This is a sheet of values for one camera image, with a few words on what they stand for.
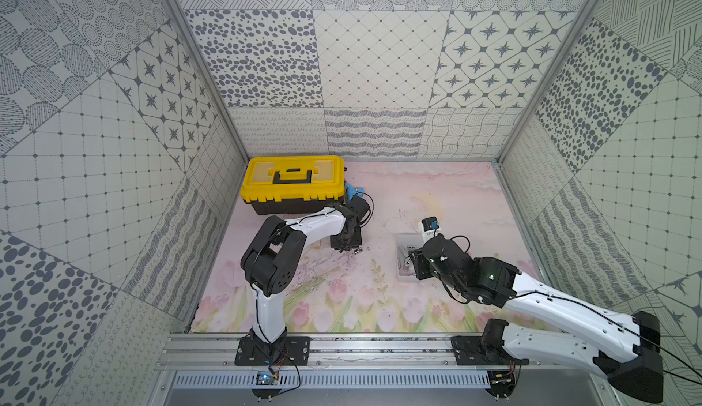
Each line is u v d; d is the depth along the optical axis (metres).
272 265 0.50
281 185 0.91
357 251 0.93
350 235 0.80
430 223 0.65
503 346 0.61
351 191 1.07
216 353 0.75
